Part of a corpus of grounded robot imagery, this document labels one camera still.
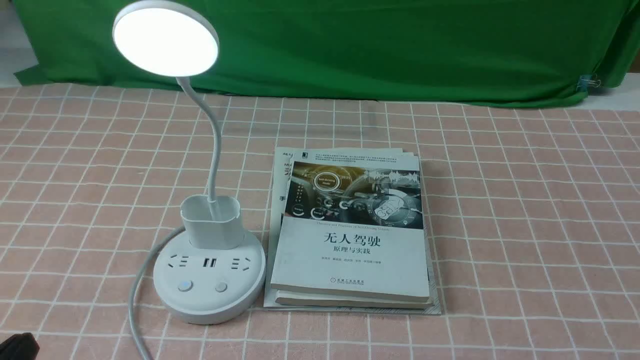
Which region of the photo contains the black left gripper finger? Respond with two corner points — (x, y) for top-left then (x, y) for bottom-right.
(0, 332), (41, 360)

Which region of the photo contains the white desk lamp with sockets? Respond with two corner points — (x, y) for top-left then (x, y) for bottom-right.
(112, 0), (266, 325)

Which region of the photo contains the bottom book in stack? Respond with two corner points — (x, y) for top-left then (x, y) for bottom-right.
(263, 146), (442, 316)

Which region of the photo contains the white top book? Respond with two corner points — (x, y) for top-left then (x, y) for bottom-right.
(270, 150), (431, 303)

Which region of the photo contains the pink checked tablecloth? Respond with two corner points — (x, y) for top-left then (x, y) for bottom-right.
(0, 84), (640, 360)

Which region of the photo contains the green backdrop cloth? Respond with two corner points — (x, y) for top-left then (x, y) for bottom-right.
(12, 0), (640, 109)

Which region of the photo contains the blue binder clip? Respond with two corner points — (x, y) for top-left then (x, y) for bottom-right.
(576, 73), (602, 92)

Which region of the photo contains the grey lamp power cable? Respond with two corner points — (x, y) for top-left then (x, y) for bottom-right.
(128, 226), (187, 360)

